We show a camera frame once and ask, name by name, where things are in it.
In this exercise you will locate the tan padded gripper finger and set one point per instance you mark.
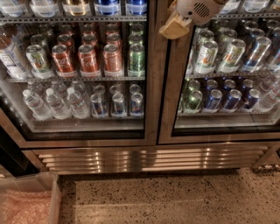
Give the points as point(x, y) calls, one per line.
point(176, 26)

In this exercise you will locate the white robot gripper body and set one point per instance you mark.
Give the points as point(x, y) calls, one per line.
point(196, 12)

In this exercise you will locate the fridge glass door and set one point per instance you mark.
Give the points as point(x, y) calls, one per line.
point(239, 19)
point(74, 23)

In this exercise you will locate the white green can right fridge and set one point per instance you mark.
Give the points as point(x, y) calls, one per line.
point(206, 57)

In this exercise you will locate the water bottle right fridge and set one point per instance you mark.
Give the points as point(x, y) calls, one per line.
point(269, 100)

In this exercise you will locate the steel fridge bottom grille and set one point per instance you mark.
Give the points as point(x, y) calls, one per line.
point(160, 158)

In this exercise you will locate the silver blue tall can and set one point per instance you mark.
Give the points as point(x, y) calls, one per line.
point(253, 60)

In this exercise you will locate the green can lower right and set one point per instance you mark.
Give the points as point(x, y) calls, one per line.
point(192, 102)

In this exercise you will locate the blue can lower left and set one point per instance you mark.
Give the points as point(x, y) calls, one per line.
point(213, 101)

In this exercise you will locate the energy drink can right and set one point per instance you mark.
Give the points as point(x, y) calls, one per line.
point(136, 105)

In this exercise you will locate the blue can lower middle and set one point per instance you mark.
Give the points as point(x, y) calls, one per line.
point(232, 100)

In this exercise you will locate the energy drink can middle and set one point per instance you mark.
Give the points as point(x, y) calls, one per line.
point(118, 105)

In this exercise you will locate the red cola can middle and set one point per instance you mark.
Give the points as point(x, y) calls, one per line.
point(89, 66)

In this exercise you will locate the red cola can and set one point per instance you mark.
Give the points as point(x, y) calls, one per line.
point(63, 61)
point(89, 66)

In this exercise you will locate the blue can lower right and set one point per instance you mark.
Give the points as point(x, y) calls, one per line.
point(250, 99)

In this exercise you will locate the red cola can left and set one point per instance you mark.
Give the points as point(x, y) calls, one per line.
point(63, 61)

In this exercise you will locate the water bottle right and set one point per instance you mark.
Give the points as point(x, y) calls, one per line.
point(77, 104)

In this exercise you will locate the water bottle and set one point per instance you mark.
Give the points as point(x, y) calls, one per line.
point(38, 107)
point(77, 104)
point(57, 104)

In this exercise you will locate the green white soda can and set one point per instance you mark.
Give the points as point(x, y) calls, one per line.
point(41, 65)

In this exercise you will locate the water bottle middle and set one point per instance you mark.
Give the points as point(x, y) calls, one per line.
point(57, 104)

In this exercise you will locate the water bottle left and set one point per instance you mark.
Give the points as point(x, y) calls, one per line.
point(38, 107)

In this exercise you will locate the large clear bottle left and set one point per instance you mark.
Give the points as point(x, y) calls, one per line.
point(13, 59)

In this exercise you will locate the clear plastic storage bin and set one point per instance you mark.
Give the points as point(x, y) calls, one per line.
point(44, 181)

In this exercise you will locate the pink bubble wrap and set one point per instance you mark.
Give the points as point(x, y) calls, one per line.
point(25, 207)

